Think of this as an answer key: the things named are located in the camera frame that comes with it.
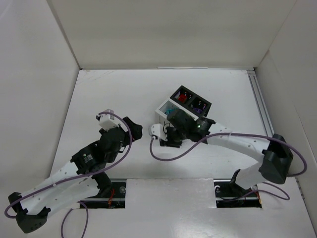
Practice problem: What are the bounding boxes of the purple rectangular lego brick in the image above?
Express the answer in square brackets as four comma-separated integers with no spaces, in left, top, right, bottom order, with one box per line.
[193,107,203,114]

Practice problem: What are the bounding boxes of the red rectangular lego brick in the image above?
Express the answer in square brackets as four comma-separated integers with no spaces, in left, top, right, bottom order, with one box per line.
[178,94,188,104]

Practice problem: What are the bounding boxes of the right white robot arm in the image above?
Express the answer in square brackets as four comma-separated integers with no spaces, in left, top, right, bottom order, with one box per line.
[167,109,293,189]

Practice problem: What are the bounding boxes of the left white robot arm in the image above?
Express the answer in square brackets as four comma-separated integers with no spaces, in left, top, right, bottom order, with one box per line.
[8,110,143,234]

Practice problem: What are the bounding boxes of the white double bin container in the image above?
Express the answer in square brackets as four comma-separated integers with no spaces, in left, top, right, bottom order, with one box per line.
[155,98,198,125]

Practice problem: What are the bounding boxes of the black double bin container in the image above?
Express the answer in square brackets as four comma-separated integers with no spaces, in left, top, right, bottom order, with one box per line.
[170,85,212,117]

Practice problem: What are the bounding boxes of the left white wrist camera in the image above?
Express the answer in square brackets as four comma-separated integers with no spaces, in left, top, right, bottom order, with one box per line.
[96,109,119,131]

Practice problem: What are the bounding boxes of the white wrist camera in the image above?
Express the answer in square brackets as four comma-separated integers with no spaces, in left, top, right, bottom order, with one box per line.
[96,109,119,131]
[149,123,167,141]

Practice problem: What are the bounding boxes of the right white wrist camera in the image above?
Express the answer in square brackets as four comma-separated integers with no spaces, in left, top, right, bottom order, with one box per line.
[149,123,167,141]

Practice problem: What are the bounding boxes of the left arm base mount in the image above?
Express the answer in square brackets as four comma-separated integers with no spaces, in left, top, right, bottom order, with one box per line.
[81,178,127,209]

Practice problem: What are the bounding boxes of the aluminium rail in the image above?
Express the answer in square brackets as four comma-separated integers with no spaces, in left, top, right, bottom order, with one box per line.
[247,70,274,136]

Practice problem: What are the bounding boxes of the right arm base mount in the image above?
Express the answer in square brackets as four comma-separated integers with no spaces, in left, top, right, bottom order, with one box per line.
[214,180,262,208]

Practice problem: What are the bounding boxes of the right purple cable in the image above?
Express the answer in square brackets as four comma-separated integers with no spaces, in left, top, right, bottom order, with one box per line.
[150,132,308,201]

